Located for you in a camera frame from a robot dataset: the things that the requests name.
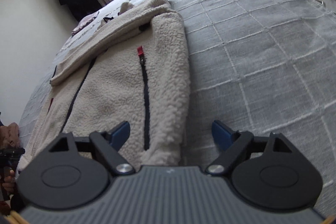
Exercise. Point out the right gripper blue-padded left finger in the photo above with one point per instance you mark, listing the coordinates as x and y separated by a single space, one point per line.
105 149

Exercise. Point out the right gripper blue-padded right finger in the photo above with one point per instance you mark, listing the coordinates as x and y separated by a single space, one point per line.
234 147

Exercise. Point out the cream fleece zip jacket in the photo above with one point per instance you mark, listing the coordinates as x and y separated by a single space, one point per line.
135 69

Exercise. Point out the person's left hand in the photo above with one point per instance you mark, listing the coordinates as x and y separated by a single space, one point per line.
9 182

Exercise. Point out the grey checked bedspread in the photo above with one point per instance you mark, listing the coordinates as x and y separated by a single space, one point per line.
263 66

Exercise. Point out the folded mauve cloth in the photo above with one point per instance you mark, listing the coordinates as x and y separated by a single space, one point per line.
84 22

